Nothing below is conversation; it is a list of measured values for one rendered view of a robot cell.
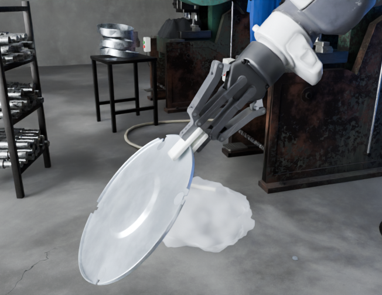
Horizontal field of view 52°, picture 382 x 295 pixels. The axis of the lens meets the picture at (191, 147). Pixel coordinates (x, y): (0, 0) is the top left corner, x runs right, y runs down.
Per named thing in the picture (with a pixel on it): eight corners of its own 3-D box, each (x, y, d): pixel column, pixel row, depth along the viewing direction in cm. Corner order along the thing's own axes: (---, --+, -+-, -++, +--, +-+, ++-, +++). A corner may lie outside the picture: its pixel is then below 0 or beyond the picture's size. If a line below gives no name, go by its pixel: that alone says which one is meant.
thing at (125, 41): (112, 133, 301) (105, 25, 274) (94, 119, 337) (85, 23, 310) (159, 125, 321) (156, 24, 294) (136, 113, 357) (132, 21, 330)
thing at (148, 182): (149, 295, 51) (144, 292, 51) (61, 278, 73) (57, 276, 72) (217, 122, 65) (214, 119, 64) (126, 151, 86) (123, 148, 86)
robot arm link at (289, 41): (264, 9, 67) (242, 33, 67) (305, 13, 56) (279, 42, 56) (303, 59, 73) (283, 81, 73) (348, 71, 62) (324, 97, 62)
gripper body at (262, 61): (273, 67, 71) (238, 106, 71) (245, 34, 67) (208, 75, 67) (296, 75, 64) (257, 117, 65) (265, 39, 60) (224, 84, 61)
